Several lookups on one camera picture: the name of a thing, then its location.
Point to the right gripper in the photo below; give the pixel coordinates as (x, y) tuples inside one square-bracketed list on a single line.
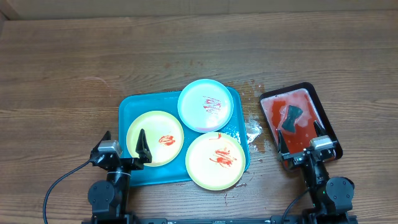
[(296, 157)]

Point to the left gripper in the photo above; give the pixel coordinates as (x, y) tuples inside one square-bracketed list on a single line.
[(142, 149)]

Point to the green and pink sponge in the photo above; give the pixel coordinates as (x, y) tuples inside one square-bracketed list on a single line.
[(293, 113)]

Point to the yellow plate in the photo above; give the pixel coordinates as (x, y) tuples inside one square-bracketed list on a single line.
[(215, 161), (164, 135)]

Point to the light blue plate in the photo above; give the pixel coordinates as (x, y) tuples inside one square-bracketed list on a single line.
[(205, 105)]

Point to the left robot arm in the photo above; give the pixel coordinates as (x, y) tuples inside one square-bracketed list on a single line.
[(108, 198)]

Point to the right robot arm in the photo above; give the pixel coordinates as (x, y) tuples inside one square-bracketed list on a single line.
[(331, 196)]

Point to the black tray with red water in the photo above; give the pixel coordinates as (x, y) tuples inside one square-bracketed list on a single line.
[(275, 104)]

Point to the teal plastic tray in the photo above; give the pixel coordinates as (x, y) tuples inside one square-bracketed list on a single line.
[(175, 171)]

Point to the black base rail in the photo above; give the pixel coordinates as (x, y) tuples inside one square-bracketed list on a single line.
[(275, 219)]

